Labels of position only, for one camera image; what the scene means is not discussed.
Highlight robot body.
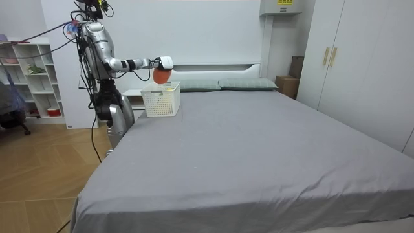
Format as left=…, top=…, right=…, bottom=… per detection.
left=69, top=0, right=117, bottom=82

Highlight cable bundle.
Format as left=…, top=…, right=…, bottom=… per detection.
left=0, top=19, right=80, bottom=61

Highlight white open shelf unit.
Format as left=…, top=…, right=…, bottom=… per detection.
left=0, top=41, right=66, bottom=126

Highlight orange soft toy fruit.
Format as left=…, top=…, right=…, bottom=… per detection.
left=152, top=67, right=173, bottom=85

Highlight white perforated plastic basket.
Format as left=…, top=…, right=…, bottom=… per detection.
left=140, top=81, right=182, bottom=118

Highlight grey bed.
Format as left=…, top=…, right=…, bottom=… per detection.
left=70, top=63, right=414, bottom=233

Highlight robot legs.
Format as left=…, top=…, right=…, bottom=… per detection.
left=94, top=79, right=135, bottom=158

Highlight black floor cable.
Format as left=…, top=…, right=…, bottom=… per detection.
left=90, top=111, right=103, bottom=164

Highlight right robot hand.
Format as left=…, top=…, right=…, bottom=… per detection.
left=154, top=56, right=175, bottom=72

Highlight white wardrobe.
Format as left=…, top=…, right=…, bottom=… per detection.
left=296, top=0, right=414, bottom=160

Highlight grey-green pillow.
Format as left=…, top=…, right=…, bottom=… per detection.
left=179, top=79, right=223, bottom=93
left=218, top=77, right=279, bottom=91

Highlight grey wall box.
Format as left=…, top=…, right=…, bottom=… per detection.
left=259, top=0, right=303, bottom=17

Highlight green plant decoration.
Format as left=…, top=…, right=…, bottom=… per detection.
left=26, top=63, right=47, bottom=76

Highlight white nightstand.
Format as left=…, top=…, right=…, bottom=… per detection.
left=122, top=89, right=146, bottom=121

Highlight brown cardboard box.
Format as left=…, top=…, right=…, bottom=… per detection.
left=275, top=75, right=301, bottom=100

